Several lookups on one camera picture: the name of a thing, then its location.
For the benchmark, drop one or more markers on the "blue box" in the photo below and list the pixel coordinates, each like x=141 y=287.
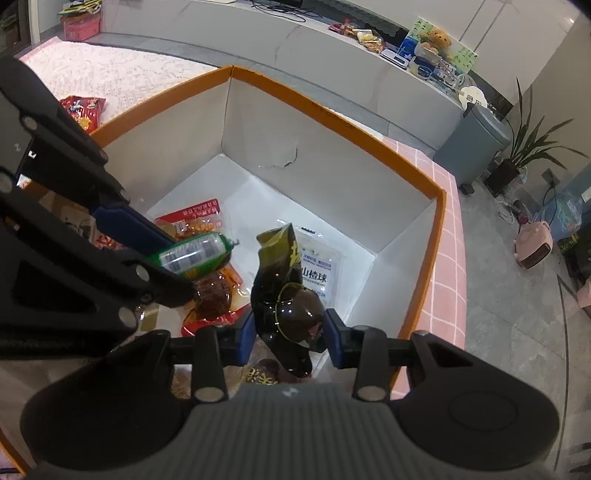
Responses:
x=407 y=48

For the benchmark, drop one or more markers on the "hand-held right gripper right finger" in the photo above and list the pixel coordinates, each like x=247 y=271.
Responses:
x=331 y=339

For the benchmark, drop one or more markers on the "orange cardboard box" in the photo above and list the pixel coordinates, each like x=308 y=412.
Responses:
x=323 y=138

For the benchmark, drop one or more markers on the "blue water jug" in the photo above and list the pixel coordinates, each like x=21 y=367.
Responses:
x=561 y=214

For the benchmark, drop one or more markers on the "pink box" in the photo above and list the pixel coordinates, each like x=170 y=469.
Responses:
x=81 y=25

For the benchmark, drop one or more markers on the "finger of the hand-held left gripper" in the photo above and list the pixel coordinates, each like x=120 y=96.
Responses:
x=129 y=228
x=92 y=277

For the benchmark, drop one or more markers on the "white marble media console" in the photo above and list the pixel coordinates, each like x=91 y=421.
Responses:
x=323 y=74

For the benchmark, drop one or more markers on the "red packet of brown meat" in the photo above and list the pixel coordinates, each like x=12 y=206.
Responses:
x=214 y=295

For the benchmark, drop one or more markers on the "white packet of round balls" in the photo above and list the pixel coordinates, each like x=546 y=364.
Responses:
x=323 y=267

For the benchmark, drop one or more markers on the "long-leaf potted plant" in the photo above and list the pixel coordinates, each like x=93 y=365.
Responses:
x=531 y=143

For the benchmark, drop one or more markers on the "pink heater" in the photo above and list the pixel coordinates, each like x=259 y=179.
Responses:
x=535 y=244

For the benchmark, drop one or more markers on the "pile of snack packets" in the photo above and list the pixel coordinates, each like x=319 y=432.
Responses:
x=360 y=37

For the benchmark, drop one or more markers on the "red packet with clear window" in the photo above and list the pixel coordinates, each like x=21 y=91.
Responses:
x=194 y=219

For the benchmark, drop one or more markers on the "grey trash bin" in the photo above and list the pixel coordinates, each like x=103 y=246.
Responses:
x=475 y=143

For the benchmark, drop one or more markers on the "green sausage packet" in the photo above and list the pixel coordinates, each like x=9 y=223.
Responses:
x=198 y=254

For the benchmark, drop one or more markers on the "dark brown snack packet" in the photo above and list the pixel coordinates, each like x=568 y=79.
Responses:
x=286 y=309

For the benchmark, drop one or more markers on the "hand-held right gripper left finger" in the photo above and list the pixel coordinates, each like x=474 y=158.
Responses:
x=247 y=334

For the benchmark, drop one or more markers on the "red yellow snack packet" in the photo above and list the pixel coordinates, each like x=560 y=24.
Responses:
x=85 y=113

